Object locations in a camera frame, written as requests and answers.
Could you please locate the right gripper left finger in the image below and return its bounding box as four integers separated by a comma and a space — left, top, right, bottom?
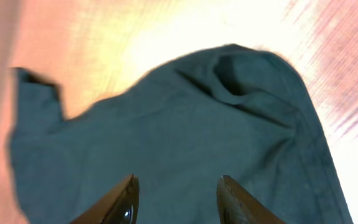
70, 174, 140, 224

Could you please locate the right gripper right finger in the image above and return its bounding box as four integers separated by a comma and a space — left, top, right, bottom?
216, 175, 285, 224

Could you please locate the black t-shirt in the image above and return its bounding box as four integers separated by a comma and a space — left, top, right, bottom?
10, 45, 352, 223

